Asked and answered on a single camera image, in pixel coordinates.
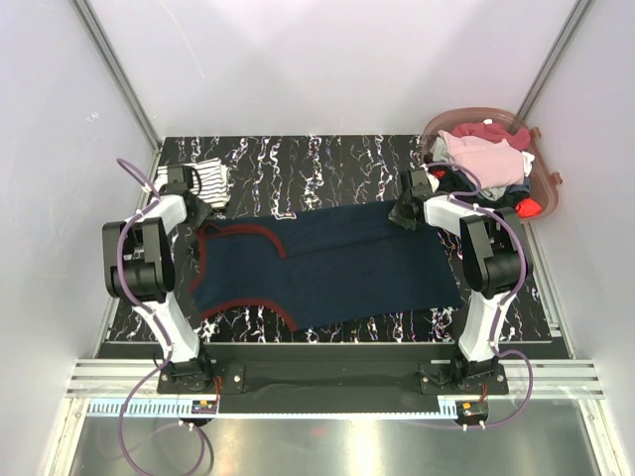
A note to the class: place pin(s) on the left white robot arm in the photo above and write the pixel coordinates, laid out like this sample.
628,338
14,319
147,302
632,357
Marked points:
139,268

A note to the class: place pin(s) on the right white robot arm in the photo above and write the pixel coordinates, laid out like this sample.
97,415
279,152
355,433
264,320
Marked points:
495,263

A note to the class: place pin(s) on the grey garment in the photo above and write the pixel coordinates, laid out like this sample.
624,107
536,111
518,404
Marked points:
456,180

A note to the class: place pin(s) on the small circuit board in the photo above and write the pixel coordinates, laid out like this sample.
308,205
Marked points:
204,407
474,409

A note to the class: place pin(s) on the aluminium corner post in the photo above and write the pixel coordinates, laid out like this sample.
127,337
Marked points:
100,40
566,34

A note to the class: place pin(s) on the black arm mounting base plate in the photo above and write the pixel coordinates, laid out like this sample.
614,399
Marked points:
282,399

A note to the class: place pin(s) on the light pink garment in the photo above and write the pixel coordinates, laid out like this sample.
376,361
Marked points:
483,162

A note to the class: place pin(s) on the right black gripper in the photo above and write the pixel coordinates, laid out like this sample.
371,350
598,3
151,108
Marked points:
396,216

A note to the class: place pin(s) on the brown translucent plastic basket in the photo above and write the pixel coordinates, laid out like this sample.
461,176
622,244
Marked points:
544,183

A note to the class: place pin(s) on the left small circuit board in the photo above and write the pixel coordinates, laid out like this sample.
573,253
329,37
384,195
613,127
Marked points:
204,407

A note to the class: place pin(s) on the right aluminium corner post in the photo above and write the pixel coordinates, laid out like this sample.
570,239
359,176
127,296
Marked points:
566,34

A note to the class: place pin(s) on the navy tank top red trim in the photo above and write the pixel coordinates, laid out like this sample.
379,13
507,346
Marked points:
323,266

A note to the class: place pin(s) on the aluminium frame rail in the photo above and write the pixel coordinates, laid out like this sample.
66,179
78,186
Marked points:
547,379

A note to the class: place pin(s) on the left aluminium corner post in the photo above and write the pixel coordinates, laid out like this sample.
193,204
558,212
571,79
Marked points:
100,40

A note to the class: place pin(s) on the black white striped tank top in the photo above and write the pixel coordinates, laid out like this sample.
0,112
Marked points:
214,175

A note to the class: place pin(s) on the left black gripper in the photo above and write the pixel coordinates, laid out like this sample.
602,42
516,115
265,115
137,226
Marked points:
203,212

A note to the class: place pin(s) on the right small circuit board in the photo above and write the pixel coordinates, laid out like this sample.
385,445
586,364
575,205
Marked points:
474,409

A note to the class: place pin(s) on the orange red garment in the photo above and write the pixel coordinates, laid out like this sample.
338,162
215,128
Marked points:
528,208

